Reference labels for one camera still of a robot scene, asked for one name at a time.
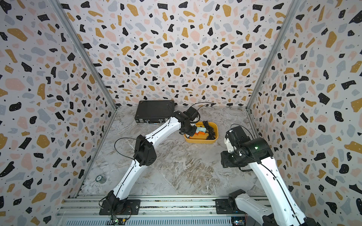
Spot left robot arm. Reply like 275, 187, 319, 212
99, 106, 200, 216

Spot yellow plastic storage box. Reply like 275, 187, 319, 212
183, 122, 219, 144

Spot mint green hot glue gun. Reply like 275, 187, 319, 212
196, 127, 206, 134

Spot black briefcase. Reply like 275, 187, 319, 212
134, 100, 174, 124

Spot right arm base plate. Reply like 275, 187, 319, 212
215, 197, 251, 214

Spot aluminium mounting rail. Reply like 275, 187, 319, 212
55, 195, 270, 226

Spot round metal floor disc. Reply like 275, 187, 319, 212
95, 175, 107, 184

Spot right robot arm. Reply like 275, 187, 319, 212
221, 123, 316, 226

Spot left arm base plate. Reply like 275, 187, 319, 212
99, 199, 141, 216

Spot orange hot glue gun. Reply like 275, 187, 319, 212
189, 133, 208, 140

